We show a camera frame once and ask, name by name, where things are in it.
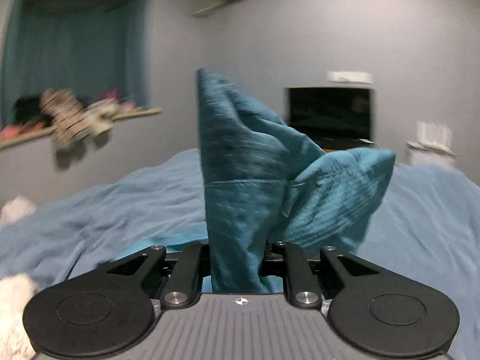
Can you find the white fluffy plush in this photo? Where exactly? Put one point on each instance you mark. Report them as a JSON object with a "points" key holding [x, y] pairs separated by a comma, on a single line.
{"points": [[17, 210], [15, 307]]}

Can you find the white box above television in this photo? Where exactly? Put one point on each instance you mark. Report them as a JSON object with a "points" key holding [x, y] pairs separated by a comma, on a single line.
{"points": [[348, 77]]}

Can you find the teal window curtain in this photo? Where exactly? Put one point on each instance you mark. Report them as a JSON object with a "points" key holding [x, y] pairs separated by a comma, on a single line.
{"points": [[75, 45]]}

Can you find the black television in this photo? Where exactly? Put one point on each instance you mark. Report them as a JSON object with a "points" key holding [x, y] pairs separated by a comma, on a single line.
{"points": [[330, 116]]}

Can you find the wooden window sill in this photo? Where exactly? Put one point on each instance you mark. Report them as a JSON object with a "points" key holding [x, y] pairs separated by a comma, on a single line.
{"points": [[142, 112]]}

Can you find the black plush toy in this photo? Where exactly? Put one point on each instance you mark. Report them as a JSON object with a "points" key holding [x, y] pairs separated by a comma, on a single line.
{"points": [[26, 108]]}

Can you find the striped plush toy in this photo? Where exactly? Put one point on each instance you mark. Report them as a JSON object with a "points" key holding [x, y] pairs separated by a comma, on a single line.
{"points": [[67, 120]]}

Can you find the teal garment with dark print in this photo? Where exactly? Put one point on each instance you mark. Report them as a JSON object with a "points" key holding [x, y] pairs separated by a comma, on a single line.
{"points": [[240, 195]]}

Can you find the pink toy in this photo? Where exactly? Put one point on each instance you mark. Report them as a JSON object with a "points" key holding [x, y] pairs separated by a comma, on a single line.
{"points": [[112, 95]]}

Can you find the white bottles on shelf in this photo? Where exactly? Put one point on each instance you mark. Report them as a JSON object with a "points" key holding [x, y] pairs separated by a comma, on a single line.
{"points": [[433, 133]]}

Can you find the blue bed blanket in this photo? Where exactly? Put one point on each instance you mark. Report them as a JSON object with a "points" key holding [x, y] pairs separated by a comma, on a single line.
{"points": [[112, 210]]}

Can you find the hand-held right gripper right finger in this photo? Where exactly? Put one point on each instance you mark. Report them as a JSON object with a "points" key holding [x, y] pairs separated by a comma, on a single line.
{"points": [[291, 259]]}

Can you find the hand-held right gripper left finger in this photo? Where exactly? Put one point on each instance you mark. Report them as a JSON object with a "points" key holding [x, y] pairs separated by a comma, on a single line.
{"points": [[195, 259]]}

